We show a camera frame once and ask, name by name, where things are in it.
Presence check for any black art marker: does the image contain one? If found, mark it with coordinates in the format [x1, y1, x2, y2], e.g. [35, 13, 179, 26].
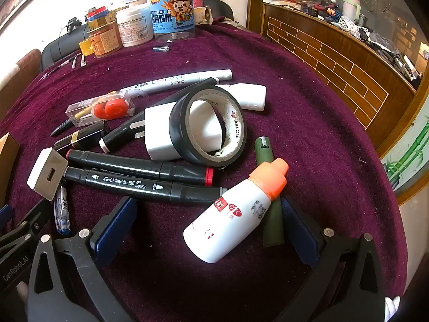
[64, 167, 228, 205]

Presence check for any paper cup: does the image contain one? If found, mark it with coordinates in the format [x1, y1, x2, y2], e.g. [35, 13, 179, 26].
[194, 5, 214, 25]

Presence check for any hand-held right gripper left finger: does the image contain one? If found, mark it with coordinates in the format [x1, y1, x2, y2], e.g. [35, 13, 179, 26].
[27, 196, 138, 322]

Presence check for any yellow tape roll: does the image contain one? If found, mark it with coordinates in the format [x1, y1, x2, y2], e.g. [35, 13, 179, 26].
[79, 37, 96, 56]

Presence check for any black gold pen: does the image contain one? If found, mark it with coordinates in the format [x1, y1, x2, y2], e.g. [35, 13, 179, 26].
[50, 101, 111, 137]

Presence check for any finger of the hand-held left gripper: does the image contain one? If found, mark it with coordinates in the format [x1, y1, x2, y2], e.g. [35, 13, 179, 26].
[0, 204, 16, 230]
[0, 199, 54, 247]

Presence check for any olive green lighter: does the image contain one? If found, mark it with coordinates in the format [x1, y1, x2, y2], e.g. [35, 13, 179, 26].
[255, 136, 285, 247]

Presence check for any cardboard box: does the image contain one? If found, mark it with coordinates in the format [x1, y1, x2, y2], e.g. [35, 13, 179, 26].
[0, 132, 21, 205]

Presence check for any white glue bottle orange cap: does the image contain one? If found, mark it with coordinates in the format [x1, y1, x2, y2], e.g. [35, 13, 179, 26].
[183, 158, 289, 264]

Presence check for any wooden cabinet shelf with clutter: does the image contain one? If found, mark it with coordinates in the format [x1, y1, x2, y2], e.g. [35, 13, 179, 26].
[248, 0, 429, 158]

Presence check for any white rounded plastic case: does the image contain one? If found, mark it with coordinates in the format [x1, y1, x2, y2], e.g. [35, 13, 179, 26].
[218, 83, 267, 112]

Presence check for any black marker white band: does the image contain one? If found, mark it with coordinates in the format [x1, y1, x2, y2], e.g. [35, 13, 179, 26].
[99, 77, 220, 154]

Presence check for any black marker red cap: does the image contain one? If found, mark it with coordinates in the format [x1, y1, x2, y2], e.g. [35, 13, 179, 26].
[66, 149, 215, 186]

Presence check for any bamboo wall panel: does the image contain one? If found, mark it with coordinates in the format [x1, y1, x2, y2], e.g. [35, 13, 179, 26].
[380, 114, 429, 192]

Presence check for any black clip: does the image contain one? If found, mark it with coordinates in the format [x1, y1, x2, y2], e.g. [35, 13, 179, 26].
[65, 18, 83, 34]

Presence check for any black leather sofa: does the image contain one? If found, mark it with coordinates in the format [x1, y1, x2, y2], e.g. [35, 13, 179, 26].
[42, 23, 89, 71]

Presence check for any white power adapter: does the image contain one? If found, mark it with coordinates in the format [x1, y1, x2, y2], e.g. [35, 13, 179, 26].
[144, 100, 225, 161]

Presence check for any clear plastic case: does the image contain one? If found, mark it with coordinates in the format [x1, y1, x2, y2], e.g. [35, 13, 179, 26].
[65, 90, 136, 128]

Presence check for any blue ballpoint pen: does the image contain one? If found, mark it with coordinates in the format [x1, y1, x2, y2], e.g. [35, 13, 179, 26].
[54, 184, 72, 235]

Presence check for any white plastic jar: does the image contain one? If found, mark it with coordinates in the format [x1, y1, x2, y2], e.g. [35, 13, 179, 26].
[116, 3, 155, 47]

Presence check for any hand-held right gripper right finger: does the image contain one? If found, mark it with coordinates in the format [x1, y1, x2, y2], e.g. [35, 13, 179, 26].
[275, 196, 386, 322]

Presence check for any white paint marker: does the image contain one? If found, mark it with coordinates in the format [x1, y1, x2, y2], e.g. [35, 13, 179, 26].
[120, 69, 233, 98]

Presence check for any black bag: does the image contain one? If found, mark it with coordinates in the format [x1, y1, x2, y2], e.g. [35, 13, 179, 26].
[201, 0, 235, 21]

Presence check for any black lipstick tube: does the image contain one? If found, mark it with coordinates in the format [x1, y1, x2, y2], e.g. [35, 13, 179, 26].
[54, 122, 109, 151]

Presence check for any maroon velvet tablecloth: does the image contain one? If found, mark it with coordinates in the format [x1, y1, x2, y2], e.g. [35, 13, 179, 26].
[0, 17, 408, 322]

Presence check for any clear jar blue label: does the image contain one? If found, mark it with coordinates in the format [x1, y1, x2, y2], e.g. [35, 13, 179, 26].
[147, 0, 196, 43]

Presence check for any pile of counter clutter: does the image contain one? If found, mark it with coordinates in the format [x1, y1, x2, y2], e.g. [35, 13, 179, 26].
[298, 0, 423, 84]

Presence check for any white usb charger block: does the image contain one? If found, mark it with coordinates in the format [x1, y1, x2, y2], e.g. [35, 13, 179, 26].
[27, 148, 68, 200]

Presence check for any white green cup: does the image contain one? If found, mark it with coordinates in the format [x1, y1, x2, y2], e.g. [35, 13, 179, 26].
[342, 0, 363, 21]

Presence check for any brown chair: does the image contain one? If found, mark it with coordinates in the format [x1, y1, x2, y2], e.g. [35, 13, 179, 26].
[0, 49, 42, 111]

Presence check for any orange plastic jar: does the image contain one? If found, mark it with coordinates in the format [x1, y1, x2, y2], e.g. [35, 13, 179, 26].
[87, 20, 123, 58]

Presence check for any black electrical tape roll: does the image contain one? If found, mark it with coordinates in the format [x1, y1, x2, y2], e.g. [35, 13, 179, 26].
[168, 85, 247, 168]

